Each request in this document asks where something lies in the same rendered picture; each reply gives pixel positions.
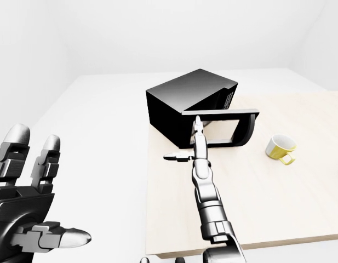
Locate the black microwave body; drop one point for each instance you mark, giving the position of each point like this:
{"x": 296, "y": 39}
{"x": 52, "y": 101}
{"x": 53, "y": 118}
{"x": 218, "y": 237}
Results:
{"x": 168, "y": 109}

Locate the yellow and white mug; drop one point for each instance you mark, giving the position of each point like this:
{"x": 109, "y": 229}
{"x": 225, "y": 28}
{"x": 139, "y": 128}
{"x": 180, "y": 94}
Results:
{"x": 279, "y": 148}

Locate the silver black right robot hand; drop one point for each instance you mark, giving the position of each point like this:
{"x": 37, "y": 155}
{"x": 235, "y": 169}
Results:
{"x": 201, "y": 148}

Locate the grey microwave door with window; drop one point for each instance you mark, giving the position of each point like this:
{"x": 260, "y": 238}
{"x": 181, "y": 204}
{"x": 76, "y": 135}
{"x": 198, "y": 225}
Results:
{"x": 246, "y": 128}

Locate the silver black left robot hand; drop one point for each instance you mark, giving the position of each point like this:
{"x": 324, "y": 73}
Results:
{"x": 23, "y": 208}

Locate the small dark shape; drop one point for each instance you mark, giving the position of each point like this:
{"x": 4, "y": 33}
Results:
{"x": 180, "y": 260}
{"x": 144, "y": 260}

